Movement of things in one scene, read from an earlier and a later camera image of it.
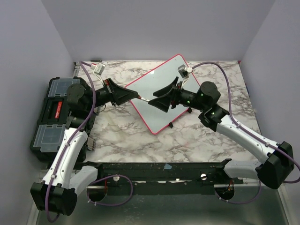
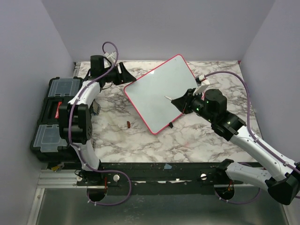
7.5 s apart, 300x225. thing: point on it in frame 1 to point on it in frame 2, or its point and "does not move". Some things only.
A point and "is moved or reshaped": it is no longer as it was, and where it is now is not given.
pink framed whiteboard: [146, 84] does not move
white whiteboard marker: [143, 98] is moved or reshaped
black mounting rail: [162, 178] does not move
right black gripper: [163, 103] to [181, 102]
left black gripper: [120, 94] to [126, 76]
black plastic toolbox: [48, 134] does not move
